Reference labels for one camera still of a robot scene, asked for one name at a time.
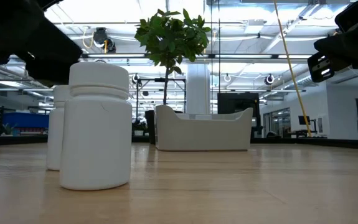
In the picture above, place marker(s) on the green leafy tree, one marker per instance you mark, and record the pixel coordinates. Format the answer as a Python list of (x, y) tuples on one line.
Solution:
[(172, 37)]

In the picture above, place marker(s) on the white plastic pill bottle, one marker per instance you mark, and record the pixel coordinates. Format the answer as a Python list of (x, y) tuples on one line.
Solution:
[(96, 140), (54, 133)]

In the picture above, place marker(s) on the black aluminium table frame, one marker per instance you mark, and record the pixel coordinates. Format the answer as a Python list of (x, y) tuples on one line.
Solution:
[(322, 142)]

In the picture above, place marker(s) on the black monitor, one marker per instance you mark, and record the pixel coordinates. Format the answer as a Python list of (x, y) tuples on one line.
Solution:
[(304, 119)]

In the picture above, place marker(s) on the white plastic basket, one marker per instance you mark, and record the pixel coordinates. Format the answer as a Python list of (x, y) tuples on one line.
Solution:
[(203, 133)]

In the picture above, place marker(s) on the black cabinet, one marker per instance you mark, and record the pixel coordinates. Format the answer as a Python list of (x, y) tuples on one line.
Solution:
[(238, 104)]

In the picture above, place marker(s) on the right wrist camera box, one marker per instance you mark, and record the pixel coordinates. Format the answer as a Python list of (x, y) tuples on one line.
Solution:
[(353, 14)]

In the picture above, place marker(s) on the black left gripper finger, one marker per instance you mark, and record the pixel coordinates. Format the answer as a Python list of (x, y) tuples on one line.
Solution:
[(4, 28), (54, 53)]

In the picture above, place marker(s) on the white building column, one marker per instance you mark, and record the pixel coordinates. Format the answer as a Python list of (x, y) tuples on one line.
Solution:
[(197, 90)]

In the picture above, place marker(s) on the small potted plant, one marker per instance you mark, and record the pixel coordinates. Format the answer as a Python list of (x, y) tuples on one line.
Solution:
[(139, 128)]

